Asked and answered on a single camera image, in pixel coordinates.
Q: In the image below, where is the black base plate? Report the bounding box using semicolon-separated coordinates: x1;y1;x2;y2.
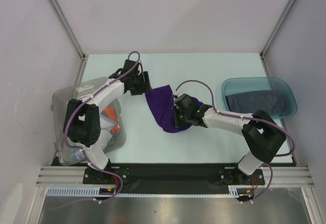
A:
52;155;297;194

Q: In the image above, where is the white slotted cable duct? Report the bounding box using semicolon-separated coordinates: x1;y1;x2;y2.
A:
46;186;239;198

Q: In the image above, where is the teal plastic tray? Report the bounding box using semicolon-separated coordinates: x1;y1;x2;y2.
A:
222;77;297;119

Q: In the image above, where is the orange towel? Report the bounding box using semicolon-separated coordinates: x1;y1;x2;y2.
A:
101;106;120;136

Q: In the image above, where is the light blue paw towel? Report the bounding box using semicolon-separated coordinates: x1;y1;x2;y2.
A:
70;149;85;161

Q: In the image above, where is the aluminium frame post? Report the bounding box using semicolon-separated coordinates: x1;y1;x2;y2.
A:
262;0;308;57
48;0;85;60

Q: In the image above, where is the right aluminium frame post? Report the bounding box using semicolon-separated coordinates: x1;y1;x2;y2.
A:
262;0;308;57

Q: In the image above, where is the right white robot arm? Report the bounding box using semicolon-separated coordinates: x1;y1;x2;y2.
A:
173;94;287;184

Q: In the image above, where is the purple towel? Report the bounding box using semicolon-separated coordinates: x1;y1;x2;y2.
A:
145;85;193;133

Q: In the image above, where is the purple cable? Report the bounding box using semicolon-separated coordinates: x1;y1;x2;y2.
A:
63;51;142;204
175;80;293;204

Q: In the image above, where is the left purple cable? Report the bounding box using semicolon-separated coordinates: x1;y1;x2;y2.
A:
63;51;142;204

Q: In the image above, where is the clear plastic bin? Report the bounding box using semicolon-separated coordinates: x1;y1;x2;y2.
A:
52;77;126;166

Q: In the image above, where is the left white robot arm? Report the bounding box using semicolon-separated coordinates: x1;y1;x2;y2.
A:
63;59;151;183

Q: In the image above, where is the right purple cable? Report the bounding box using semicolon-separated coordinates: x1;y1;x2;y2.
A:
175;80;293;204

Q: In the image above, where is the left aluminium frame post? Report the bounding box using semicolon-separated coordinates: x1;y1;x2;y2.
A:
48;0;85;60

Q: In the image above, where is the grey towel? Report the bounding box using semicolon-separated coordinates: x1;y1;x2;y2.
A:
226;90;287;117

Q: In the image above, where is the aluminium front rail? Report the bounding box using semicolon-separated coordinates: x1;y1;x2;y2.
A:
36;166;314;188

